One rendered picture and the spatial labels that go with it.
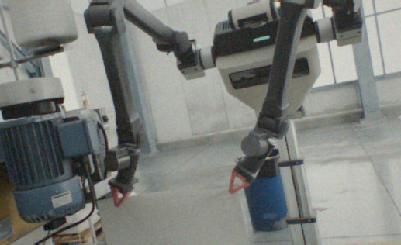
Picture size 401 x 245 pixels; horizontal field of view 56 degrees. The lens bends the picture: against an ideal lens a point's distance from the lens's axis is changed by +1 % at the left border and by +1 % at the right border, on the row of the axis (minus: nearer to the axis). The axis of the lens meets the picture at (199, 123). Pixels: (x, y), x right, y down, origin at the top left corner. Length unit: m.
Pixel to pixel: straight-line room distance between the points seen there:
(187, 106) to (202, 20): 2.16
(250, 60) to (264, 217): 2.20
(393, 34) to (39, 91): 8.63
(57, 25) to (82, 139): 0.32
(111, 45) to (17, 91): 0.30
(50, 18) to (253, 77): 0.76
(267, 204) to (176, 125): 6.69
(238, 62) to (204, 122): 8.15
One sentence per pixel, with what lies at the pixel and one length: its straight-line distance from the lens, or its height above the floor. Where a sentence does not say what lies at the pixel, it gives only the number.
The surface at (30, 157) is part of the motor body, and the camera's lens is 0.96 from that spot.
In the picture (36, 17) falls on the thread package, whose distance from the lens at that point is 1.10.
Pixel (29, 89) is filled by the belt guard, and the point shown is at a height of 1.39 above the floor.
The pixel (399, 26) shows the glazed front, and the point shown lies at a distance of 9.24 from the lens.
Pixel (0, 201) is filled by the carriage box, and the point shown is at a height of 1.14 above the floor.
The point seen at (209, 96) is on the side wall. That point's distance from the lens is 9.48.
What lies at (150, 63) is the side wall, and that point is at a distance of 10.00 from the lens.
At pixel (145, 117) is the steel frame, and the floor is 0.98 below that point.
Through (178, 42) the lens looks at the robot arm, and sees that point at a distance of 1.37.
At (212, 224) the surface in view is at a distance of 1.22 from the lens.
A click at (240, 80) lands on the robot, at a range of 1.48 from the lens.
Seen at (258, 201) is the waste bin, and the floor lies 0.28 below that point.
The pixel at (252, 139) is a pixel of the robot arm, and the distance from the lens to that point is 1.03.
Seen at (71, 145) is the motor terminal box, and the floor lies 1.25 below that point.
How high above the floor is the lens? 1.31
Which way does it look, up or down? 5 degrees down
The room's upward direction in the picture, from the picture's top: 11 degrees counter-clockwise
